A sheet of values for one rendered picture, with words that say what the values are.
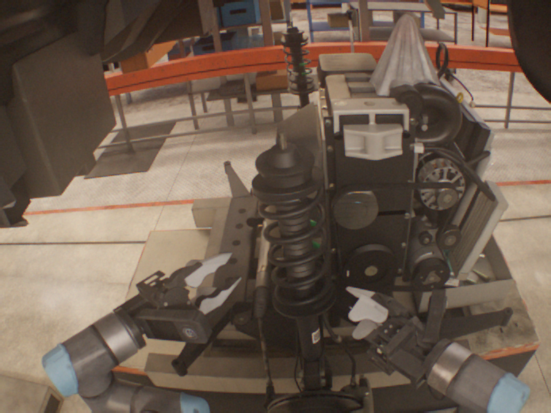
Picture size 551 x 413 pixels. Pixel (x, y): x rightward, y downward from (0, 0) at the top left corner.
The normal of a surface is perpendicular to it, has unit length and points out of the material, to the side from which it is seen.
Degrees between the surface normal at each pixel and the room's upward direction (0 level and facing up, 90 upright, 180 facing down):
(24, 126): 90
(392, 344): 9
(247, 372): 0
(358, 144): 90
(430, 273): 90
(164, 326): 79
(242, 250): 0
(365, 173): 90
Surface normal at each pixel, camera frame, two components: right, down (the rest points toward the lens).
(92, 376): 0.72, 0.30
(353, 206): -0.05, 0.59
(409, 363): -0.26, -0.81
